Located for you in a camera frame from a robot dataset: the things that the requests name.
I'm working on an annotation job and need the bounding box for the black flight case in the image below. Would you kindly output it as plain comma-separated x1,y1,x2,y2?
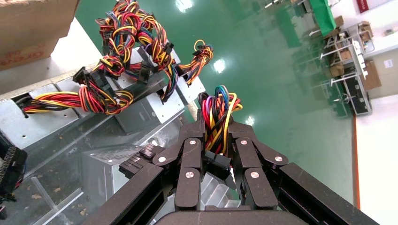
343,76,373,116

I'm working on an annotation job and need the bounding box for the pipe frame workstation rack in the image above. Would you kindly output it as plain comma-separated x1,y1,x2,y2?
320,29,369,90

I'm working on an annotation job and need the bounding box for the green covered table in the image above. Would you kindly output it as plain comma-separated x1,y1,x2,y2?
307,0,338,37

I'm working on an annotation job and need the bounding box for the small cardboard box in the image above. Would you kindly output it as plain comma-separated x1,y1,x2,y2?
359,21,374,43

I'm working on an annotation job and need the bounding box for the red wall sign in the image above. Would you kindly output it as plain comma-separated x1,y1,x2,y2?
355,0,371,14

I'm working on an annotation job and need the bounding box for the black multi-pin cable connector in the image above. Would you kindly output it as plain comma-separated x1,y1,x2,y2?
0,145,29,196

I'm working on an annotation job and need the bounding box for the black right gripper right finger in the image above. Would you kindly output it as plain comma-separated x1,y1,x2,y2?
227,121,380,225

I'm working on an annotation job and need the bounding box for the brown cardboard sheet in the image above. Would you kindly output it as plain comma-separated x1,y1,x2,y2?
362,60,383,91

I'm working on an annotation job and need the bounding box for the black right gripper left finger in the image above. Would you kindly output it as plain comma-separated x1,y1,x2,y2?
82,109,207,225

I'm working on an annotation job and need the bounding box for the coloured wire bundle on supplies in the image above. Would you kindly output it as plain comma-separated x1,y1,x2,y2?
94,0,181,82

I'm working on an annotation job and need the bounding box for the cardboard box with dividers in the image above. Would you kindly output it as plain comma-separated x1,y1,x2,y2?
0,0,80,71

